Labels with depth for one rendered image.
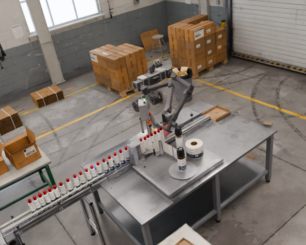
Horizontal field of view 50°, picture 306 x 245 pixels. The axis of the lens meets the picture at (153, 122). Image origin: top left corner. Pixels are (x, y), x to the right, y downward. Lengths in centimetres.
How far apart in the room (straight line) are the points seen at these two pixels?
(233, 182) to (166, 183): 122
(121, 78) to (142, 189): 408
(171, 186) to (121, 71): 421
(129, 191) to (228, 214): 140
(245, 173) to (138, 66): 389
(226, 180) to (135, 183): 137
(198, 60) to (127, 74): 166
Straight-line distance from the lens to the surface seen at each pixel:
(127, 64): 728
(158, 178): 357
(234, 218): 431
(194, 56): 756
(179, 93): 666
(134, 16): 993
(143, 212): 332
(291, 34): 770
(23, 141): 475
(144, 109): 375
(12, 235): 357
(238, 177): 451
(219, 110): 474
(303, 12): 745
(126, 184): 366
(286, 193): 468
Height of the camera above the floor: 320
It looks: 31 degrees down
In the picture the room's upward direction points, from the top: 9 degrees counter-clockwise
